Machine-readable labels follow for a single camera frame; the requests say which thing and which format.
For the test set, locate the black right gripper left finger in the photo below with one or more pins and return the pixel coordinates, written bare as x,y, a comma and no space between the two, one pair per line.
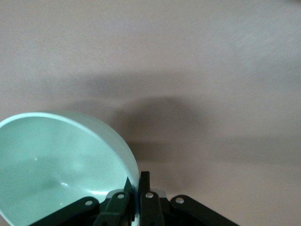
113,207

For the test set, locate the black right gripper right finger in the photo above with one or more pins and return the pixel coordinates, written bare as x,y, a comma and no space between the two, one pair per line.
150,209

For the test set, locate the light green bowl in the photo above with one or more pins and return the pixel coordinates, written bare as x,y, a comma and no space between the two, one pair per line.
58,153

